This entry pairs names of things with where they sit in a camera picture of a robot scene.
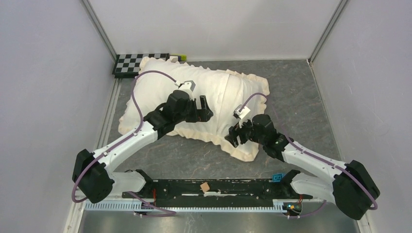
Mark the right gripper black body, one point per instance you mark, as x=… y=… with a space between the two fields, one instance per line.
x=252 y=135

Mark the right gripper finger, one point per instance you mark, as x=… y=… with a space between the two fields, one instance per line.
x=234 y=136
x=245 y=124

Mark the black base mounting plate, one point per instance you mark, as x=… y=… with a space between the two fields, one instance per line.
x=230 y=192

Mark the blue toy brick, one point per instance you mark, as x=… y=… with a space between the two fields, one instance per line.
x=276 y=178

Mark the black white checkerboard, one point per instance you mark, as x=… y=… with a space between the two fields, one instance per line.
x=127 y=65

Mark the small tan cube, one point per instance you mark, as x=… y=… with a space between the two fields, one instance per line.
x=205 y=187

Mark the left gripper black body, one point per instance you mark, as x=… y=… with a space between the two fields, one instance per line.
x=190 y=113

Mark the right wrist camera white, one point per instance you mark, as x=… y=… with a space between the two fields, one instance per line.
x=241 y=112

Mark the light blue cable duct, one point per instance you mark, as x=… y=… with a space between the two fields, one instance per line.
x=138 y=206

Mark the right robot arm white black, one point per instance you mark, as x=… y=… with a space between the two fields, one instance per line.
x=347 y=185

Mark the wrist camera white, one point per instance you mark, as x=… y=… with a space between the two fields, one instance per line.
x=241 y=112
x=186 y=86

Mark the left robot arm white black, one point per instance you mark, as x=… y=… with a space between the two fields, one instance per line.
x=94 y=172

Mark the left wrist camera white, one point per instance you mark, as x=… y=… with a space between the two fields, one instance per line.
x=186 y=86

